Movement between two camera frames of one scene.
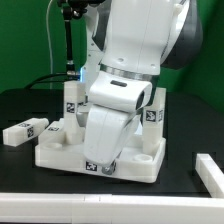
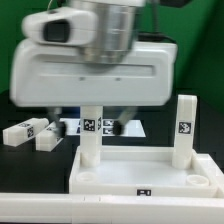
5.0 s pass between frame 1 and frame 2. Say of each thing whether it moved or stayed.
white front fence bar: stayed
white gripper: moved
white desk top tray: moved
